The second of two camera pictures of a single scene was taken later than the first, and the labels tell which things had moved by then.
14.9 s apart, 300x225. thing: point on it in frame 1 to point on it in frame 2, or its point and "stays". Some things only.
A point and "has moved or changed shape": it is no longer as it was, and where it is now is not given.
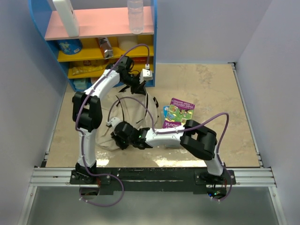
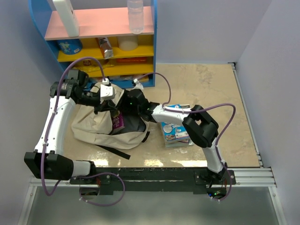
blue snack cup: x=70 y=46 stays
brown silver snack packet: x=105 y=47 stays
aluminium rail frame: x=261 y=177 stays
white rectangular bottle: x=66 y=12 stays
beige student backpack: x=136 y=108 has moved or changed shape
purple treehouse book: x=178 y=111 has moved or changed shape
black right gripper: x=116 y=137 to x=123 y=101
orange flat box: x=139 y=60 stays
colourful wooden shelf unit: x=104 y=38 stays
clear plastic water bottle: x=136 y=15 stays
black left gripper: x=139 y=88 to x=106 y=105
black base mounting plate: x=159 y=179 stays
